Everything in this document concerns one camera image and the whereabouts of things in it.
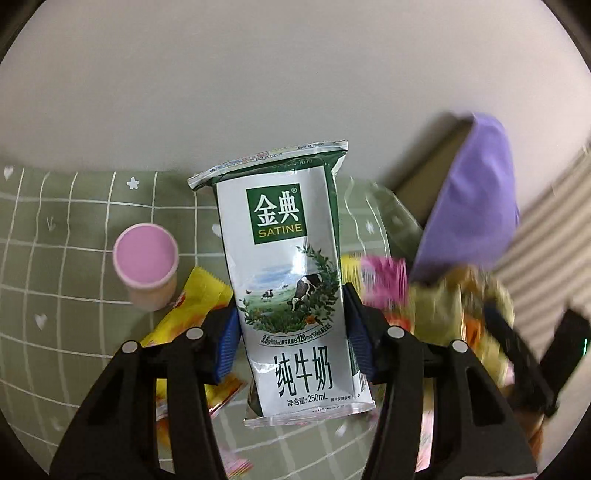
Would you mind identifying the yellow snack wrapper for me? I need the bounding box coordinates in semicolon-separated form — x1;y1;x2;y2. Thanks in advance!
140;265;249;421

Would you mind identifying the white green milk carton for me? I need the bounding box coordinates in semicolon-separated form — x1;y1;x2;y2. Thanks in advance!
188;141;375;428

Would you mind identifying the red orange snack wrapper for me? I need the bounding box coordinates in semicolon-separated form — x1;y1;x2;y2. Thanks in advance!
219;447;252;479

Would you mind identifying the yellow-green trash bag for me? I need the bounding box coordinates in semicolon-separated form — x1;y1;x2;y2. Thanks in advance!
403;265;515;386

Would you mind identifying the striped beige curtain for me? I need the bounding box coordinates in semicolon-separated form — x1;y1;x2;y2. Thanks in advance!
496;147;590;355

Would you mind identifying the green checkered tablecloth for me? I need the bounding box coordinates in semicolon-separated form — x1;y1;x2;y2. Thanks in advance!
1;161;394;479

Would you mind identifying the purple cloth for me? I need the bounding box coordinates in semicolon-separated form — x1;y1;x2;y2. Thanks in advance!
409;113;520;283

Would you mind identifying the pink cylindrical jar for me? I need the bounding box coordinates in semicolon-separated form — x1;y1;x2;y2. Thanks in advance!
112;223;179;312

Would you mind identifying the beige headboard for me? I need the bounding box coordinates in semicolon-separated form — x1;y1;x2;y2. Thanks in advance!
391;114;473;227

